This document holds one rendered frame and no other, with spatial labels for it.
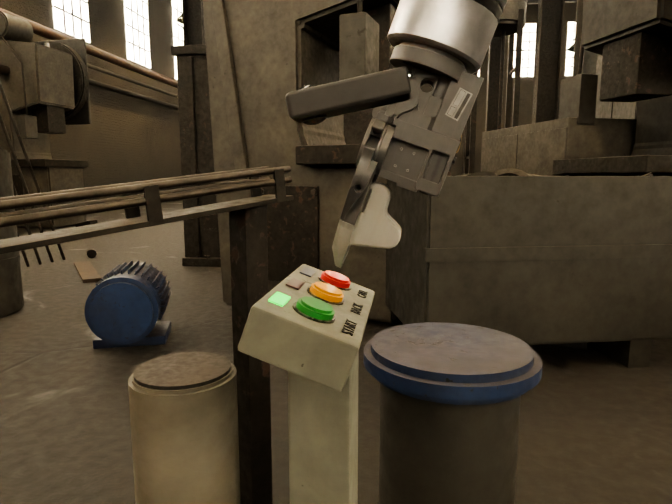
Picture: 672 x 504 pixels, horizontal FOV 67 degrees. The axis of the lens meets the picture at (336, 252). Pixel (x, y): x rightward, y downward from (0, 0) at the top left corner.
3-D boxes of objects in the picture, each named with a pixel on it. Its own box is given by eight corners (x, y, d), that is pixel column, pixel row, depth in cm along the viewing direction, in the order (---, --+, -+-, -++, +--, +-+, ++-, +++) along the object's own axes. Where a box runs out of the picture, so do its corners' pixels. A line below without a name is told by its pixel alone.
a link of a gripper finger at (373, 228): (380, 290, 48) (416, 197, 46) (321, 267, 48) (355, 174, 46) (382, 283, 51) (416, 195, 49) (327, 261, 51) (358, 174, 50)
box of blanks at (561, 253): (422, 379, 187) (427, 166, 176) (376, 318, 269) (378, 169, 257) (677, 366, 200) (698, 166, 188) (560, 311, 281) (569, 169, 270)
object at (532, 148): (529, 261, 447) (536, 133, 431) (623, 288, 341) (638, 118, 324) (473, 263, 436) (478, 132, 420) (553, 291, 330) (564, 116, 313)
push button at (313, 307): (289, 317, 50) (294, 301, 50) (297, 307, 54) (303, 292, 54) (326, 332, 50) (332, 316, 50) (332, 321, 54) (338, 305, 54)
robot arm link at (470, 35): (402, -26, 42) (403, 11, 52) (381, 34, 43) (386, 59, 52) (506, 9, 41) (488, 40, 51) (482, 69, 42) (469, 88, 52)
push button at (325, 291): (304, 299, 58) (309, 285, 57) (310, 291, 62) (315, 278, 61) (337, 312, 57) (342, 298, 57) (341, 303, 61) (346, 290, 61)
